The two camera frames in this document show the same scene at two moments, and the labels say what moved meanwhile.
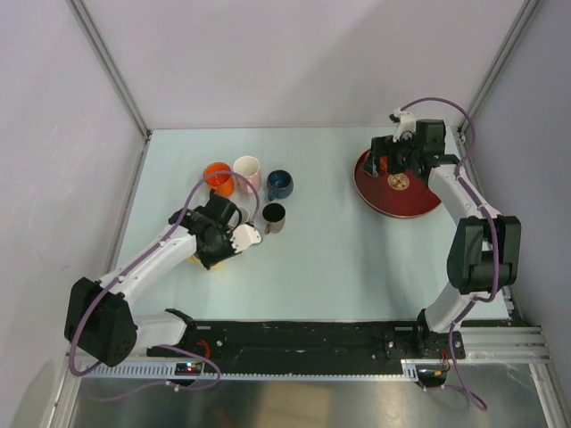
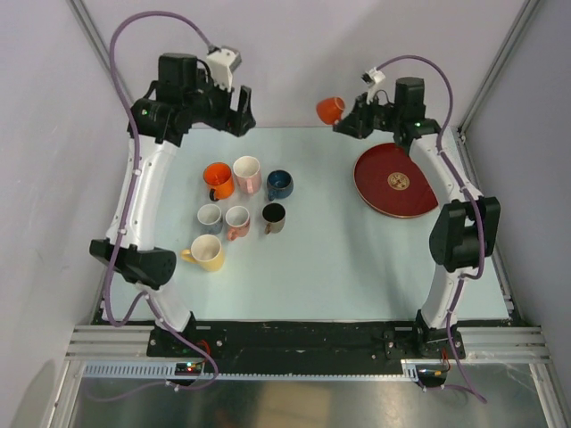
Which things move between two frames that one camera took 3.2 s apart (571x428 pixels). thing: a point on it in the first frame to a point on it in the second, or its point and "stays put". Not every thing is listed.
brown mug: x=274 y=216 stays put
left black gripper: x=208 y=260 to x=235 y=121
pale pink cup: x=249 y=168 stays put
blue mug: x=279 y=185 stays put
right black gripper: x=385 y=146 to x=358 y=125
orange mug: x=222 y=183 stays put
